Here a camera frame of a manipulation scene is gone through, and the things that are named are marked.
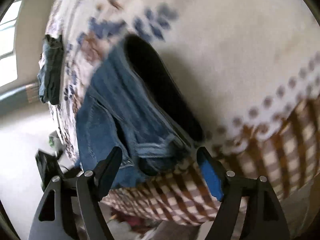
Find folded light blue jeans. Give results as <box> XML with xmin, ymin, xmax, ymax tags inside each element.
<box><xmin>37</xmin><ymin>42</ymin><xmax>54</xmax><ymax>103</ymax></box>

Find bed with floral sheet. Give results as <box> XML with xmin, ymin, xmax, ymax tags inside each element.
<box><xmin>46</xmin><ymin>0</ymin><xmax>320</xmax><ymax>228</ymax></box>

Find folded dark jeans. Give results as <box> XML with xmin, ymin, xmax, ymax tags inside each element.
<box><xmin>44</xmin><ymin>34</ymin><xmax>65</xmax><ymax>105</ymax></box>

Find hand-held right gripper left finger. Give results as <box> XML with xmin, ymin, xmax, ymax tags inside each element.
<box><xmin>27</xmin><ymin>146</ymin><xmax>123</xmax><ymax>240</ymax></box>

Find blue jeans pants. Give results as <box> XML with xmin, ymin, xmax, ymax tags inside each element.
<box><xmin>76</xmin><ymin>35</ymin><xmax>207</xmax><ymax>189</ymax></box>

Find window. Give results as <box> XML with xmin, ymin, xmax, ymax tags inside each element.
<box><xmin>0</xmin><ymin>0</ymin><xmax>23</xmax><ymax>88</ymax></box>

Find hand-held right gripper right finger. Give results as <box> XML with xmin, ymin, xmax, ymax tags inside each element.
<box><xmin>196</xmin><ymin>147</ymin><xmax>291</xmax><ymax>240</ymax></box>

